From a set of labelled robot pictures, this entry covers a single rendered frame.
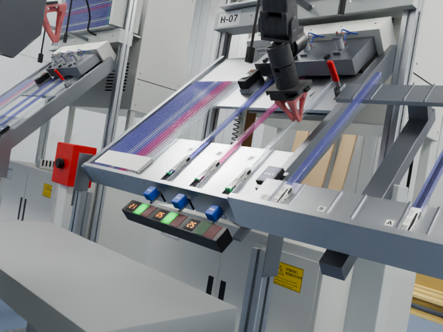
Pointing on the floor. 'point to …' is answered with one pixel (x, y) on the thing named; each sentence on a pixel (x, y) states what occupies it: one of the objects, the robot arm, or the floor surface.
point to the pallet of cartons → (431, 290)
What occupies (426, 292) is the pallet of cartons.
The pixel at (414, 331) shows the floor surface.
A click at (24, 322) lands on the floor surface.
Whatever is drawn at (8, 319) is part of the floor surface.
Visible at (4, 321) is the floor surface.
